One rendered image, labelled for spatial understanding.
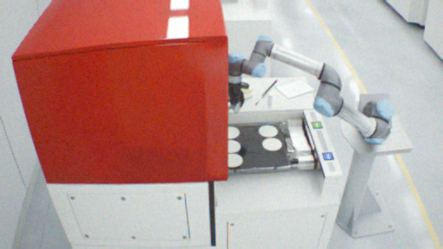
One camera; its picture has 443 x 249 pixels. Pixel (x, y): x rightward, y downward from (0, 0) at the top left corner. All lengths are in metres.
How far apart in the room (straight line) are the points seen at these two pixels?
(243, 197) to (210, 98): 0.84
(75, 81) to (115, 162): 0.36
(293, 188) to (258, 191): 0.18
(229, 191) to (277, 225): 0.30
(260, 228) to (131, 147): 0.91
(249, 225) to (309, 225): 0.32
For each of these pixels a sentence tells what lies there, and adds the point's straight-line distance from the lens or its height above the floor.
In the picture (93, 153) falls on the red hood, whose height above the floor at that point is 1.38.
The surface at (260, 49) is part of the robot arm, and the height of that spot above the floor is 1.38.
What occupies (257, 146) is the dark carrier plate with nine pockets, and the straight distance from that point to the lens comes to 2.39.
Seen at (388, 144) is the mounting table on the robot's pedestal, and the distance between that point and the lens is 2.68.
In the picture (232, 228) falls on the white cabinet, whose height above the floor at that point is 0.71.
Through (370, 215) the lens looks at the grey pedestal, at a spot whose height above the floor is 0.01.
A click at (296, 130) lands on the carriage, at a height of 0.88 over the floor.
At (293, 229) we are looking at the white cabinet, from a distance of 2.31.
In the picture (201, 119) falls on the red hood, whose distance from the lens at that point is 1.53.
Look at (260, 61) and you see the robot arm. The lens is 2.23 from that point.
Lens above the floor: 2.41
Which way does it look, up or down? 37 degrees down
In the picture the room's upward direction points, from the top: 1 degrees counter-clockwise
